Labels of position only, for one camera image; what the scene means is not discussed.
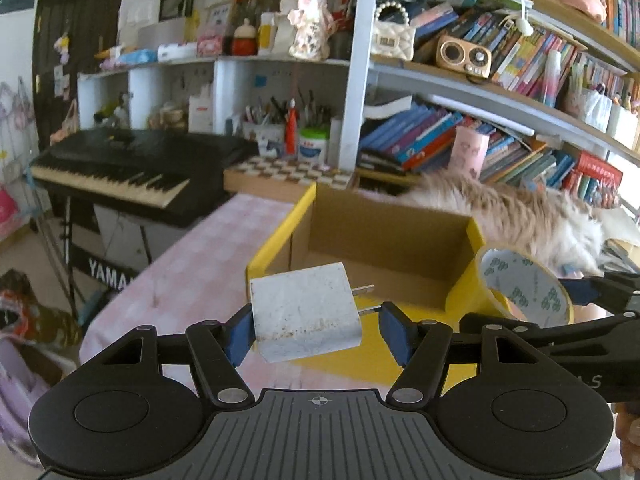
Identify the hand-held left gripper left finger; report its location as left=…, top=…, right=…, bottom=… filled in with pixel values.
left=75, top=305, right=258, bottom=408

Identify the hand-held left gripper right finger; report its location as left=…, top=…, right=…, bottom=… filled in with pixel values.
left=378, top=301, right=556, bottom=408

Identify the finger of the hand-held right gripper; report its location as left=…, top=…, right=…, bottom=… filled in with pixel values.
left=459, top=310, right=640, bottom=356
left=562, top=271, right=640, bottom=308

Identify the yellow tape roll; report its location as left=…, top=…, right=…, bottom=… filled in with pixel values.
left=474, top=243, right=576, bottom=326

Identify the white charger plug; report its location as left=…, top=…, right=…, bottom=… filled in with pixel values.
left=249, top=261, right=376, bottom=364

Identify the yellow cardboard box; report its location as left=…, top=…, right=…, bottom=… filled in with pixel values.
left=245, top=182, right=518, bottom=393

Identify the person's right hand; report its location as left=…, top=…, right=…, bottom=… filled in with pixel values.
left=616, top=402, right=640, bottom=471

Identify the fluffy tan cat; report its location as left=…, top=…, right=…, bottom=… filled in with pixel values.
left=400, top=169, right=608, bottom=276

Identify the thick red book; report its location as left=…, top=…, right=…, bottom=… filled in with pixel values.
left=575, top=152, right=624, bottom=186

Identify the black keyboard stand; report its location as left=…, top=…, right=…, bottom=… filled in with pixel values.
left=30, top=180, right=151, bottom=311

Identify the checkered chessboard box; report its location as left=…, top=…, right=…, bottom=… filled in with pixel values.
left=223, top=155, right=358, bottom=205

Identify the pink cup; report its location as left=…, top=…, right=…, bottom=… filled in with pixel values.
left=448, top=126, right=490, bottom=181

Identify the black electronic keyboard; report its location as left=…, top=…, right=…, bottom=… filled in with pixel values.
left=29, top=127, right=258, bottom=228

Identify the white pen holder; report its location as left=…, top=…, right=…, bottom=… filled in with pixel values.
left=242, top=120, right=286, bottom=157

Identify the row of colourful books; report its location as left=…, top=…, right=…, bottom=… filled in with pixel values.
left=597, top=0, right=640, bottom=48
left=410, top=2, right=588, bottom=98
left=357, top=102, right=581, bottom=191

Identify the colourful printed bag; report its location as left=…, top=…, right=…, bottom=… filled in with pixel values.
left=0, top=270, right=83, bottom=351

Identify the red bottle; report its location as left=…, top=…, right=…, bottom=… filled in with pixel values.
left=285, top=101, right=300, bottom=157

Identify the wooden retro radio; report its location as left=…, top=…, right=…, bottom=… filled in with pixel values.
left=435, top=32, right=493, bottom=81

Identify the white low shelf cabinet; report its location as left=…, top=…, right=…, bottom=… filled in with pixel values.
left=76, top=55, right=351, bottom=133

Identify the white quilted handbag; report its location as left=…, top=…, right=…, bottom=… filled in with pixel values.
left=370, top=1, right=417, bottom=62

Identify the red white round doll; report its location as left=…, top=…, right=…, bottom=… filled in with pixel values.
left=231, top=18, right=258, bottom=56

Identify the floral ceramic figurine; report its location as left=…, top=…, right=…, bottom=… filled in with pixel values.
left=287, top=0, right=335, bottom=61

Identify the dark door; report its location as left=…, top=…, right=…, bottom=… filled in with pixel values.
left=32, top=0, right=128, bottom=131

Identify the white bookshelf frame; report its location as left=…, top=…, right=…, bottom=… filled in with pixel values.
left=337, top=0, right=640, bottom=181

